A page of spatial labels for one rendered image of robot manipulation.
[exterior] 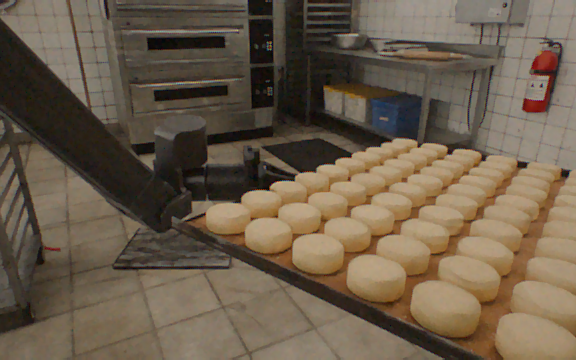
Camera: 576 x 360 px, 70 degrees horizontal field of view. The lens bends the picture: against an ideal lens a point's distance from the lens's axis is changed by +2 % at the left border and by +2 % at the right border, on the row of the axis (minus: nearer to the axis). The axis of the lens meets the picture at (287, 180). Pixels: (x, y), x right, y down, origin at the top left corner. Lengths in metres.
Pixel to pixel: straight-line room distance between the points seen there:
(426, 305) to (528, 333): 0.07
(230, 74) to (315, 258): 3.78
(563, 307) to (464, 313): 0.08
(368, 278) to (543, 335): 0.12
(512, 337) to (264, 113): 4.07
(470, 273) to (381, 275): 0.08
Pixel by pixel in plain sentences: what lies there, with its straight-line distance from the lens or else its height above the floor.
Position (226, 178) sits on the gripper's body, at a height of 1.01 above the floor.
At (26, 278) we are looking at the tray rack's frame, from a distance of 2.18.
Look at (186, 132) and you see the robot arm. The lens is 0.56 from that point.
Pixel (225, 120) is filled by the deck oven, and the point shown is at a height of 0.25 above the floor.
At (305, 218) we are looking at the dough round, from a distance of 0.45.
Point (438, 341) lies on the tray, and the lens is 0.33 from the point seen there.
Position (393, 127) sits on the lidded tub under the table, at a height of 0.28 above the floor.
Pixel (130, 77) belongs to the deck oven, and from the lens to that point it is 3.91.
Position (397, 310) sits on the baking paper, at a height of 1.00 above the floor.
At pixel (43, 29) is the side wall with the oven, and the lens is 4.86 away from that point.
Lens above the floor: 1.23
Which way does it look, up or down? 22 degrees down
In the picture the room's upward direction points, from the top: straight up
